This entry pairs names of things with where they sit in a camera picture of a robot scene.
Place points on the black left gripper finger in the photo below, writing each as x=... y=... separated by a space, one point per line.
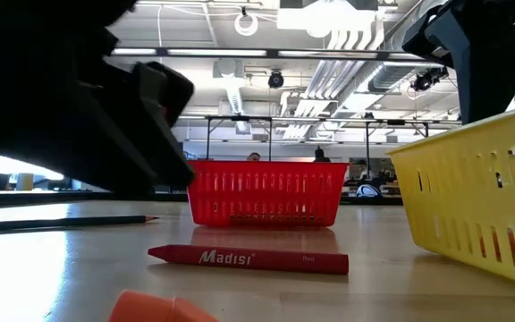
x=137 y=147
x=168 y=94

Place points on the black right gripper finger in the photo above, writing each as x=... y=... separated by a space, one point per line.
x=485 y=76
x=436 y=36

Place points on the dark green pencil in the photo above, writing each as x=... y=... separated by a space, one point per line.
x=61 y=222

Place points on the orange eraser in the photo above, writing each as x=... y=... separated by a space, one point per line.
x=150 y=310

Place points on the red crayon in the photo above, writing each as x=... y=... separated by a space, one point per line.
x=262 y=259

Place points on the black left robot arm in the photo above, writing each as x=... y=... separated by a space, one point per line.
x=38 y=13

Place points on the black ceiling projector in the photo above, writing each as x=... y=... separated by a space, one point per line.
x=425 y=80

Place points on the long ceiling light bar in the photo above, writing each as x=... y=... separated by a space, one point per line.
x=217 y=52

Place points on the large window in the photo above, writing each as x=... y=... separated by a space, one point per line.
x=16 y=167

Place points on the black overhead rack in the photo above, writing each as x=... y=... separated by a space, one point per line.
x=239 y=118

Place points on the person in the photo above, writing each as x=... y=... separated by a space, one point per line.
x=321 y=155
x=365 y=172
x=253 y=157

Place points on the black ceiling spotlight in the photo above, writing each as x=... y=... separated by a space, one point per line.
x=276 y=79

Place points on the yellow plastic bin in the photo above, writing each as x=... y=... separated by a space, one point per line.
x=463 y=188

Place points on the red plastic bin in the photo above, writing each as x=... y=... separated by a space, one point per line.
x=266 y=197

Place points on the black and white ball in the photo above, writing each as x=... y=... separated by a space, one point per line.
x=368 y=191

